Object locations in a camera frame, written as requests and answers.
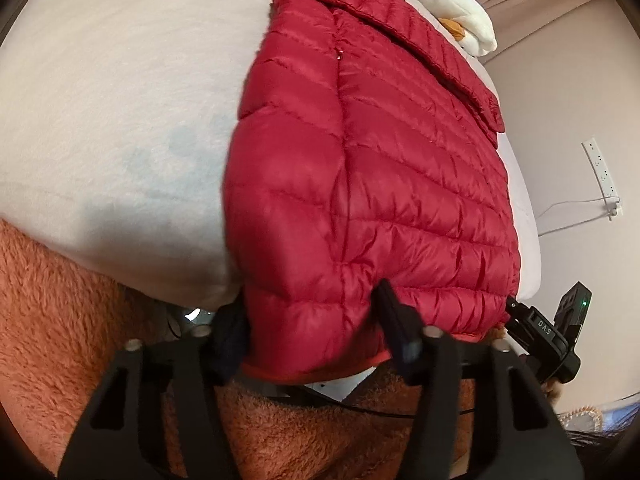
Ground white goose plush toy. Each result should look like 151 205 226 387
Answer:
372 0 498 56

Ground person's orange fleece clothing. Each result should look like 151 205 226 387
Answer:
0 217 481 480

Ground beaded string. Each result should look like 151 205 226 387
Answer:
555 404 603 431

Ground white cable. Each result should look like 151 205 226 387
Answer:
537 197 617 238

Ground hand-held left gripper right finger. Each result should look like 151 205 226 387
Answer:
375 280 586 480

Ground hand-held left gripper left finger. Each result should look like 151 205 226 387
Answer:
57 305 251 480

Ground red down jacket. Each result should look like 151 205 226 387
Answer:
220 0 523 381

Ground white wall socket strip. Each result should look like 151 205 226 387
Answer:
581 137 624 222

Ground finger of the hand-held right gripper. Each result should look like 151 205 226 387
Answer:
505 296 530 332

